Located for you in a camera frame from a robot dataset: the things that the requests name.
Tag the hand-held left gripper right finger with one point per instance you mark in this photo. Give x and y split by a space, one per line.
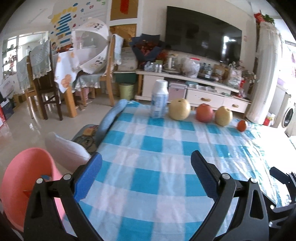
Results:
204 176

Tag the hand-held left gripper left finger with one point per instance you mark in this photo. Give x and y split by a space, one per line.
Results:
89 178

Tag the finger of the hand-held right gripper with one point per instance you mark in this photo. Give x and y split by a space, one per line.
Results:
289 214
279 175

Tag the pink plastic bin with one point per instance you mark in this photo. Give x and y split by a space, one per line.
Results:
18 166

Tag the white cushion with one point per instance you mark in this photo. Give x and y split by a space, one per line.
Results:
67 150

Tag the cartoon floor mat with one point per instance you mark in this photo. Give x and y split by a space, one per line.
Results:
89 136

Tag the red gift bag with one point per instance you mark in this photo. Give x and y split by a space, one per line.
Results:
268 120

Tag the white washing machine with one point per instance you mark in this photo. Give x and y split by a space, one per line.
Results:
289 115

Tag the blue rolled cloth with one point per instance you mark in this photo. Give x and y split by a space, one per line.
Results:
108 120

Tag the yellow pear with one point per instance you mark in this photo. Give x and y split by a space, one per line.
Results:
223 117
179 110

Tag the orange mandarin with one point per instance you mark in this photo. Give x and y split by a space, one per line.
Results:
241 125

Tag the red apple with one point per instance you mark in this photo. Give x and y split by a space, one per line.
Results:
204 113

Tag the blue checkered tablecloth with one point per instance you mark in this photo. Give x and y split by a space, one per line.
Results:
148 143

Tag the wooden dining table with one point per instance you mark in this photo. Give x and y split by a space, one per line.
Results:
70 104

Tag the white television cabinet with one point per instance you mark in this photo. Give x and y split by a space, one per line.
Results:
208 98

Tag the white plastic bottle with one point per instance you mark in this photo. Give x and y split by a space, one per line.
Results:
159 99

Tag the pink storage box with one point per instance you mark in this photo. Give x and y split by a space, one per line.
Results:
178 89

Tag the green waste bin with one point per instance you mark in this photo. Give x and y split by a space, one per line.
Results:
126 92

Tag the dark wooden chair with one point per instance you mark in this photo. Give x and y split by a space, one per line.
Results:
46 92

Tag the filled clear bag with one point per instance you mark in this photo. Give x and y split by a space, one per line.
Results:
234 77

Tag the light wooden chair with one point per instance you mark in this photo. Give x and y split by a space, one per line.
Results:
111 76

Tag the clear water bottle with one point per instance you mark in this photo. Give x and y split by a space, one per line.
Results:
203 69
208 70

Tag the green basin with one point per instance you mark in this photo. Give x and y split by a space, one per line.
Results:
124 77

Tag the orange print tablecloth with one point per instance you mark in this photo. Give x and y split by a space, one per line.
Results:
64 74

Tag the dark blue box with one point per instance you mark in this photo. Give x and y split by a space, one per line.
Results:
6 110

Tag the clear plastic bag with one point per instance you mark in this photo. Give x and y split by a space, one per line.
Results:
190 67

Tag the white electric kettle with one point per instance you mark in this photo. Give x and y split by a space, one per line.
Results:
172 62

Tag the cluster of small bottles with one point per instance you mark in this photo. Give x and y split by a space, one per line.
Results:
153 66

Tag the white soft bag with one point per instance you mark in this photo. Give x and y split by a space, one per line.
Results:
127 60

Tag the wooden chair lace cover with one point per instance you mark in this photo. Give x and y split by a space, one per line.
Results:
23 71

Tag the white mesh food cover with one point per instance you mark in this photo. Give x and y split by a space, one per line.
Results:
92 46

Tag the dark blue flower bouquet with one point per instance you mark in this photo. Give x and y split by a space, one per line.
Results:
148 47

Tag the black television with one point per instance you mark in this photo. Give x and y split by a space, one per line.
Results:
203 34

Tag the colourful wall poster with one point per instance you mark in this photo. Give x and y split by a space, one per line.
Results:
63 20

